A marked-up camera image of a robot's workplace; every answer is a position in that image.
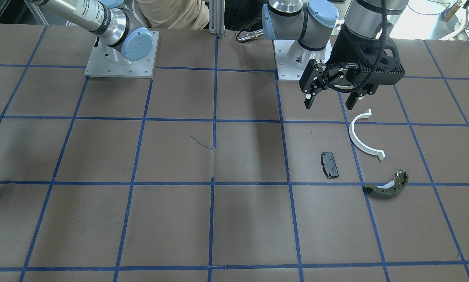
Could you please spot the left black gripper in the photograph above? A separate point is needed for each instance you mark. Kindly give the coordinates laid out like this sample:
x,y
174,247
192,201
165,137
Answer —
x,y
346,50

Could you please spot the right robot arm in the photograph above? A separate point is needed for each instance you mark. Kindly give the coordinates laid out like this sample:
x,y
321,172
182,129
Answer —
x,y
110,20

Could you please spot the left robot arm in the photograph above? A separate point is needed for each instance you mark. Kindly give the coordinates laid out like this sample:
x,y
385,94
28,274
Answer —
x,y
311,25

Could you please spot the black brake pad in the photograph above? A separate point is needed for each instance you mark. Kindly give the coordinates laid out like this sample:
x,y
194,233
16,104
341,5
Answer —
x,y
329,165

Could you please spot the green brake shoe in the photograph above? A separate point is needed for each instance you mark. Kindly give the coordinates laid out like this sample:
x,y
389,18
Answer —
x,y
390,189

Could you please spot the person in beige shirt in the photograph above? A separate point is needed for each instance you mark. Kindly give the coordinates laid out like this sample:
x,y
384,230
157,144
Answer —
x,y
175,14

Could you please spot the white curved plastic bracket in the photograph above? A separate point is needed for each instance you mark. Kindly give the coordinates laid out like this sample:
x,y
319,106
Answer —
x,y
357,141

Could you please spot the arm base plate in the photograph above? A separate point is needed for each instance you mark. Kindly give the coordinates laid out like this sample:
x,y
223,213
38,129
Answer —
x,y
292,59
105,62

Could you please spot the aluminium frame post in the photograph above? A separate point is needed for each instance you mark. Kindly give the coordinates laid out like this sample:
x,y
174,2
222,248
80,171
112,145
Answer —
x,y
216,17

